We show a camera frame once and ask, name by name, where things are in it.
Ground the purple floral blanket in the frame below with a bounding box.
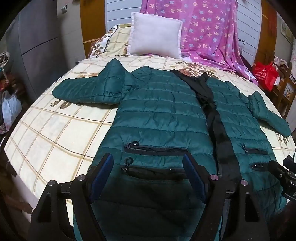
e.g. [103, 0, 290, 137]
[140, 0, 258, 84]

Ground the red plastic bag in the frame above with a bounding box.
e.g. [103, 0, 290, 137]
[252, 62, 278, 92]

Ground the dark green quilted jacket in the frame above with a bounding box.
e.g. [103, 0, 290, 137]
[52, 59, 291, 240]

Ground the wooden side shelf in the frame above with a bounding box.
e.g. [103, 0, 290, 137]
[271, 56, 295, 119]

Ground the white plastic bag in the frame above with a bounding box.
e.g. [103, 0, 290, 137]
[1, 90, 22, 132]

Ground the grey refrigerator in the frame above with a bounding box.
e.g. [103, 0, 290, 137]
[6, 0, 69, 102]

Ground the cream floral plaid bedsheet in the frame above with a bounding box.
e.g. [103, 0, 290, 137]
[4, 56, 295, 197]

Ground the white square pillow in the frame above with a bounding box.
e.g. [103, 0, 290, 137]
[126, 12, 183, 59]

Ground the floral bed pillow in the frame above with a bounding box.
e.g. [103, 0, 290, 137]
[88, 23, 132, 58]

